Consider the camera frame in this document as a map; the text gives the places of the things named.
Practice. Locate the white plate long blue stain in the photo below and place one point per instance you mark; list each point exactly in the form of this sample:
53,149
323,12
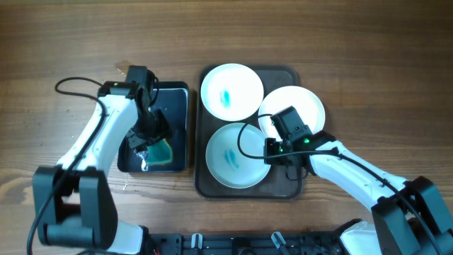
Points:
232,92

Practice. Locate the green and yellow sponge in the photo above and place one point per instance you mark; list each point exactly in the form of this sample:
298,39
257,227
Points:
160,153

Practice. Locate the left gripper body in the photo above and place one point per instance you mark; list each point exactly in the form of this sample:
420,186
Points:
152,128

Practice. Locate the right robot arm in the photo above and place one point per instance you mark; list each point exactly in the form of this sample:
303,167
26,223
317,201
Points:
409,217

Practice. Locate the brown serving tray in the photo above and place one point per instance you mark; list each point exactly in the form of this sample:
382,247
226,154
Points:
280,183

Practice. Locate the black water basin tray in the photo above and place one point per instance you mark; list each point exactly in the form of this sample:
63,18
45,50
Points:
173,102

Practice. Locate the light blue-tinted white plate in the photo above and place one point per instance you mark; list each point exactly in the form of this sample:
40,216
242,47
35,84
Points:
225,160

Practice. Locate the white plate blue dots stain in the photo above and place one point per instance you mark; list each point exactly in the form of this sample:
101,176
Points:
307,104

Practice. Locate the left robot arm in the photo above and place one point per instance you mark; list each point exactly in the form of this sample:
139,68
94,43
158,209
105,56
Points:
73,203

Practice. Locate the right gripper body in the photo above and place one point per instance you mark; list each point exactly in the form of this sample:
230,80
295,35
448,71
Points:
275,148

